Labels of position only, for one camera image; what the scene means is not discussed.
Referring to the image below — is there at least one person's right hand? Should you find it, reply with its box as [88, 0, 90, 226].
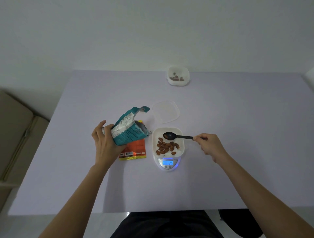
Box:
[193, 133, 229, 163]

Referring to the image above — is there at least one beige sofa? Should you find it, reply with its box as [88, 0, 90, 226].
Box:
[0, 89, 50, 211]

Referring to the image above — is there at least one person's black clothing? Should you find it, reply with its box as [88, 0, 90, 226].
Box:
[110, 209, 264, 238]

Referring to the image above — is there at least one teal roasted almonds bag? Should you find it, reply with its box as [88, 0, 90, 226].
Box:
[102, 106, 150, 146]

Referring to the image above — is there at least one white square plastic container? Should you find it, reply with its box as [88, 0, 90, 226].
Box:
[151, 127, 186, 159]
[167, 65, 191, 87]

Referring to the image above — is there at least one white kitchen scale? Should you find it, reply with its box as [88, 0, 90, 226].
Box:
[153, 154, 182, 172]

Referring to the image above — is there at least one person's left hand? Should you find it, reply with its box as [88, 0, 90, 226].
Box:
[91, 120, 123, 170]

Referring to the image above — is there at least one person's right forearm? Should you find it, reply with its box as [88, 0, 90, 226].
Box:
[216, 154, 314, 238]

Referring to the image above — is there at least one orange salted almonds bag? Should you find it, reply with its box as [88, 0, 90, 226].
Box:
[118, 119, 147, 161]

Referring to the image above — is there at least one person's left forearm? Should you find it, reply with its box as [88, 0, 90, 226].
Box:
[38, 164, 110, 238]

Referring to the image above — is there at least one black plastic spoon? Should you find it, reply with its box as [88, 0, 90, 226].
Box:
[163, 132, 194, 141]

